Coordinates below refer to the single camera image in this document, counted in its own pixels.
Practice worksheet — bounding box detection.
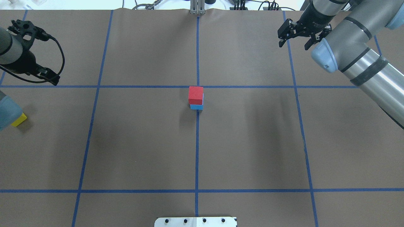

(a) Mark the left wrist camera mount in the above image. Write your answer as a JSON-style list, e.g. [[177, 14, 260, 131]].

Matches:
[[8, 19, 51, 50]]

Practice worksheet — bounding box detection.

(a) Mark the blue block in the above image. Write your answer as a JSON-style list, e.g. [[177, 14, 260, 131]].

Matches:
[[189, 94, 204, 110]]

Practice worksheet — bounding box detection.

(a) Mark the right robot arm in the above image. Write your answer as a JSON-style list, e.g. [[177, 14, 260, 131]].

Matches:
[[277, 0, 404, 128]]

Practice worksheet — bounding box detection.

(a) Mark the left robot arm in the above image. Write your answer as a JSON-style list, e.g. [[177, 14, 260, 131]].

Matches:
[[0, 20, 65, 86]]

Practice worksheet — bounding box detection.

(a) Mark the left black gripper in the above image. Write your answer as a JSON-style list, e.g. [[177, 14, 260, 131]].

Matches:
[[1, 50, 60, 86]]

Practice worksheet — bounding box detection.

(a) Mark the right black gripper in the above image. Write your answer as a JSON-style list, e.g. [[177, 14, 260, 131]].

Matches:
[[277, 1, 332, 50]]

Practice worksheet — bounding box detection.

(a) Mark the black left camera cable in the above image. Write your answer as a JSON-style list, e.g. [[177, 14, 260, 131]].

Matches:
[[0, 35, 65, 84]]

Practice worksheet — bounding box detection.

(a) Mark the white pedestal column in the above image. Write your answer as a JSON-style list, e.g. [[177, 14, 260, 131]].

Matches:
[[154, 217, 238, 227]]

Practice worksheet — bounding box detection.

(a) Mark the aluminium frame post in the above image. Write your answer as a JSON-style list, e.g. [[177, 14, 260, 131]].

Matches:
[[189, 0, 206, 15]]

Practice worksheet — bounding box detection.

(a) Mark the yellow block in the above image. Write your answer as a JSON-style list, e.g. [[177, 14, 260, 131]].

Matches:
[[11, 112, 27, 127]]

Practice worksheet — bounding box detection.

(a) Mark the red block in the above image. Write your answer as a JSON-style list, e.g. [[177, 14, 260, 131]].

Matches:
[[188, 86, 204, 105]]

